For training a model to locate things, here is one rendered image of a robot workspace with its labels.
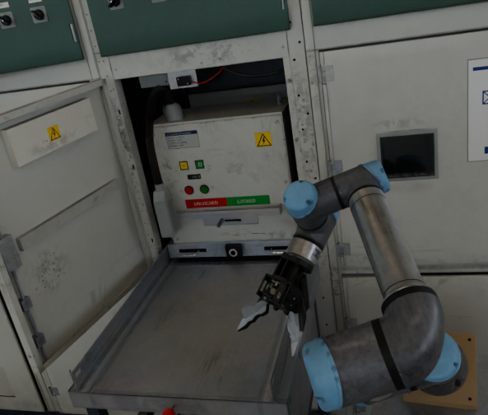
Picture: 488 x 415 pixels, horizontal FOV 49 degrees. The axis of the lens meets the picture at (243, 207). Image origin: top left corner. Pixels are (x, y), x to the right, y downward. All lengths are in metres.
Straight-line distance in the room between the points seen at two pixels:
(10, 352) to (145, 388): 1.31
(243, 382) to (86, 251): 0.72
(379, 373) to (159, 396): 0.77
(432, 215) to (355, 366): 1.01
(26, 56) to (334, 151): 1.06
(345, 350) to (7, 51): 1.50
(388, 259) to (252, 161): 0.97
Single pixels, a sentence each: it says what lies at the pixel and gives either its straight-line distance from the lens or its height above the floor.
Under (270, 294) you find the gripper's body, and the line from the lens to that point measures 1.20.
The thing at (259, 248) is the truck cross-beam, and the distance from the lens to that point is 1.99.
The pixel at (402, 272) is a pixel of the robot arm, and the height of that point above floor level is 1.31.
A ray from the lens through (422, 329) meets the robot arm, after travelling 0.90.
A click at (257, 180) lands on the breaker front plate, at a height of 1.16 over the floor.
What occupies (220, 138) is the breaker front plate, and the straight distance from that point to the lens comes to 1.87.
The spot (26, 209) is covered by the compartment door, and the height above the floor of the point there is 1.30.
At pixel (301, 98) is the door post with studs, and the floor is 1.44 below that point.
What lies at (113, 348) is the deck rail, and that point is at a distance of 1.74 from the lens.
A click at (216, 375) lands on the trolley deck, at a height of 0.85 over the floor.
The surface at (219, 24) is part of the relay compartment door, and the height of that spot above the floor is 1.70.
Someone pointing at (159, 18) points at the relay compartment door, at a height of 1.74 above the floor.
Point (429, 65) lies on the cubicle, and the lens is 1.68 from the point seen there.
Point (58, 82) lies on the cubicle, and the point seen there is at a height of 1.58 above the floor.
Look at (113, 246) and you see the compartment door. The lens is 1.98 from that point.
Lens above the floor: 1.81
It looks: 23 degrees down
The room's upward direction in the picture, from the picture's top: 10 degrees counter-clockwise
